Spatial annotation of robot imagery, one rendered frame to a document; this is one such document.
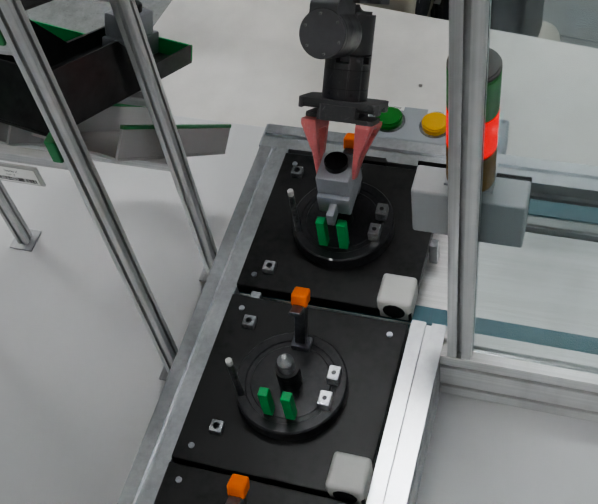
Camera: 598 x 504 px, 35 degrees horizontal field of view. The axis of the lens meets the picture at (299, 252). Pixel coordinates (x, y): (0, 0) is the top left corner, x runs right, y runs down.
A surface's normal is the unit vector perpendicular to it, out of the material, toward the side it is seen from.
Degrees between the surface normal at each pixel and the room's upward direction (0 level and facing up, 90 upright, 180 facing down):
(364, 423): 0
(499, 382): 90
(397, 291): 0
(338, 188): 90
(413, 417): 0
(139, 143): 90
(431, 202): 90
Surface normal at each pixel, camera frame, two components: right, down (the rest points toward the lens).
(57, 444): -0.12, -0.58
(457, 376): -0.27, 0.80
